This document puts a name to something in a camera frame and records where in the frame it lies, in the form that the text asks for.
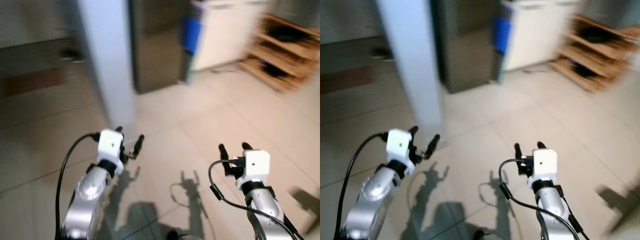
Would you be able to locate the wooden shelf rack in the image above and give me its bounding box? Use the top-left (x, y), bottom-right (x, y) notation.
top-left (238, 13), bottom-right (321, 94)
top-left (549, 13), bottom-right (640, 94)

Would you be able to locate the white cabinet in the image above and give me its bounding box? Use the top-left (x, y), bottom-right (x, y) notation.
top-left (191, 0), bottom-right (272, 72)
top-left (502, 0), bottom-right (582, 71)

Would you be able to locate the blue hanging item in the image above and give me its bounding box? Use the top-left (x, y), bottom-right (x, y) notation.
top-left (493, 15), bottom-right (511, 56)
top-left (182, 17), bottom-right (201, 56)

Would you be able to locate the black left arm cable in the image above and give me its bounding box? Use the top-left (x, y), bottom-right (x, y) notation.
top-left (54, 132), bottom-right (101, 240)
top-left (346, 131), bottom-right (389, 240)

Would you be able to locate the dark steel fridge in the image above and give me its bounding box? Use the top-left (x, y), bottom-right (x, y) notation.
top-left (432, 0), bottom-right (504, 95)
top-left (128, 0), bottom-right (194, 95)

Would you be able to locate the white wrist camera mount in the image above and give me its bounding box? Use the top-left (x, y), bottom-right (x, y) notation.
top-left (386, 128), bottom-right (414, 176)
top-left (97, 129), bottom-right (125, 176)
top-left (236, 149), bottom-right (271, 189)
top-left (530, 148), bottom-right (559, 189)

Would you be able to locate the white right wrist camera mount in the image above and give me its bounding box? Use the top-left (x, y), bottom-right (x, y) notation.
top-left (530, 148), bottom-right (559, 189)
top-left (236, 149), bottom-right (271, 189)

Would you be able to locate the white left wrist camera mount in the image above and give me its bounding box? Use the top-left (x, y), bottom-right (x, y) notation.
top-left (97, 129), bottom-right (125, 176)
top-left (386, 128), bottom-right (414, 176)

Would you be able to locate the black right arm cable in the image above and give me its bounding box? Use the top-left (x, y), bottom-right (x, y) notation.
top-left (498, 158), bottom-right (592, 240)
top-left (208, 159), bottom-right (300, 240)

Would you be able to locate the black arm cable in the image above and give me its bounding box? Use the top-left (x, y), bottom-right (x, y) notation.
top-left (208, 159), bottom-right (300, 240)
top-left (346, 131), bottom-right (389, 240)
top-left (498, 158), bottom-right (592, 240)
top-left (54, 132), bottom-right (101, 240)

